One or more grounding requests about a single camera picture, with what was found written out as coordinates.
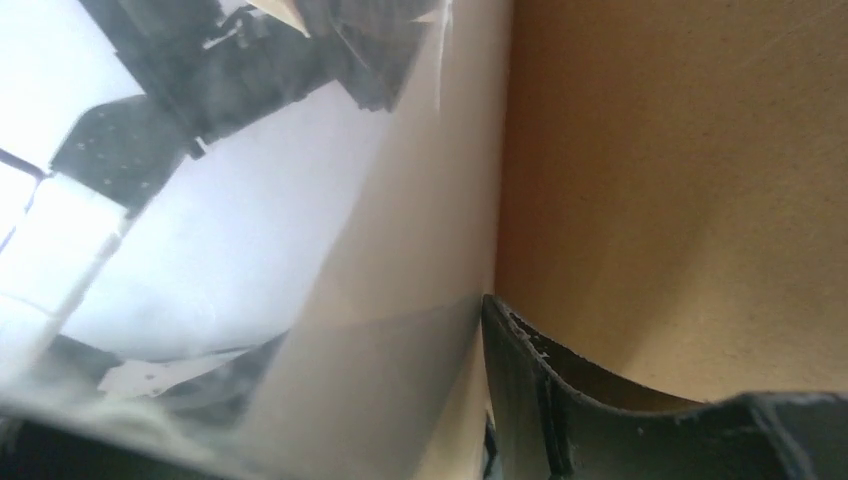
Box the clear plastic frame sheet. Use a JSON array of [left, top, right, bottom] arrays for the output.
[[1, 1, 512, 479]]

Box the brown fibreboard backing board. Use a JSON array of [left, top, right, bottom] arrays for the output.
[[495, 1, 847, 401]]

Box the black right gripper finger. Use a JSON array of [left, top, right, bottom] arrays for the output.
[[481, 295, 847, 479]]

